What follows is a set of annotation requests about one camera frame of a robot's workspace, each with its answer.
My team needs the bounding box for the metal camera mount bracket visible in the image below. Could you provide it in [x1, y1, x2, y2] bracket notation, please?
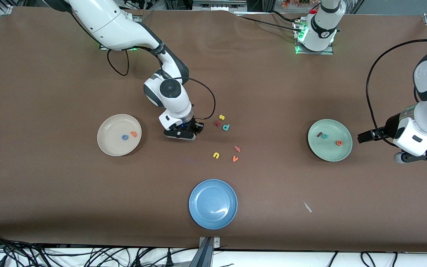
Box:
[189, 237, 221, 267]

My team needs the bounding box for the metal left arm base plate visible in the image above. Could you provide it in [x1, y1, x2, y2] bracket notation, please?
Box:
[294, 19, 334, 55]

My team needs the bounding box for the grey power strip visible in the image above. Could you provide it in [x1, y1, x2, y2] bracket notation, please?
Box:
[193, 0, 247, 11]

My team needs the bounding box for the black base power cable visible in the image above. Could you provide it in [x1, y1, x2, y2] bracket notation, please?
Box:
[236, 10, 305, 34]

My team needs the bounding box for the beige brown plate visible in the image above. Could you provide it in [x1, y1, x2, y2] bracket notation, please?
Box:
[97, 114, 142, 156]

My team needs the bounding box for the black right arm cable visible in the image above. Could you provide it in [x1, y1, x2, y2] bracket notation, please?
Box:
[107, 48, 216, 120]

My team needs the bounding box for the blue plate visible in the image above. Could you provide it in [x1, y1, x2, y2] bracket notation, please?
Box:
[189, 179, 238, 230]

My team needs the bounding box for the green plate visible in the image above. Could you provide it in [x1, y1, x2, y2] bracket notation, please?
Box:
[308, 119, 353, 162]

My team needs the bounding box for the brown table cover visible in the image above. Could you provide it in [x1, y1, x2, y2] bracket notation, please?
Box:
[0, 6, 427, 253]

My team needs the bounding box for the black cable tangle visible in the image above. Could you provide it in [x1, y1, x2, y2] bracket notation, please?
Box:
[0, 230, 199, 267]

